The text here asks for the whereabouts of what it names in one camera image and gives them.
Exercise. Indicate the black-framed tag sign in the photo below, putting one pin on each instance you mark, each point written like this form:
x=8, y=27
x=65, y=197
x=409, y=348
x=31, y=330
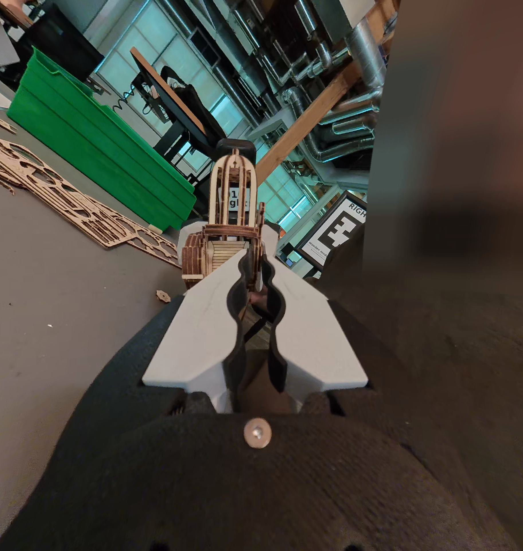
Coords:
x=336, y=232

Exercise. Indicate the small white block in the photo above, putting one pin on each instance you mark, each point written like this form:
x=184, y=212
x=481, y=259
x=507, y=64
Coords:
x=155, y=229

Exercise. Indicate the black jacket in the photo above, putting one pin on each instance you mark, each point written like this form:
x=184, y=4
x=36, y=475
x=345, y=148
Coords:
x=192, y=103

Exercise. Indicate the wooden-top standing table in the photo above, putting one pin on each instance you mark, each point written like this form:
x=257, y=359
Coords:
x=175, y=94

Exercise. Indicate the wooden ceiling beam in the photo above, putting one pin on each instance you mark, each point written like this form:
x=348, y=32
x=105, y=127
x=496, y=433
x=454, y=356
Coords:
x=313, y=112

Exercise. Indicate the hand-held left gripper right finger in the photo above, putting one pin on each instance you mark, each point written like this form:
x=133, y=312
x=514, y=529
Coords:
x=315, y=340

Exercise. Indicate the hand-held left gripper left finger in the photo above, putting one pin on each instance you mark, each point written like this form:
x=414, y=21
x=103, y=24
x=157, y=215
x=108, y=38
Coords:
x=192, y=340

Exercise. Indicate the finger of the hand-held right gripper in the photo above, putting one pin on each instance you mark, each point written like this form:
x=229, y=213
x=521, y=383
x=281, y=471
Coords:
x=188, y=236
x=273, y=239

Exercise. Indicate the green plastic bin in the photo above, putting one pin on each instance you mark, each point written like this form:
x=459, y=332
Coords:
x=93, y=137

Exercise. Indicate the small wooden scrap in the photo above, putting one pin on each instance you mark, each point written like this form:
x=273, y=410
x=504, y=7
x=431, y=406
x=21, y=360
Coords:
x=5, y=185

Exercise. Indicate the large laser-cut wooden sheet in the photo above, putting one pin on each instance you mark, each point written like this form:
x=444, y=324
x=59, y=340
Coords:
x=85, y=211

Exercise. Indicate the small round wooden piece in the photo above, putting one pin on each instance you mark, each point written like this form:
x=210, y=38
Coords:
x=163, y=296

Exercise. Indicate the wooden cage model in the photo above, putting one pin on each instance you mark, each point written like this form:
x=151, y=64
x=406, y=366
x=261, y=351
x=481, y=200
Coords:
x=222, y=254

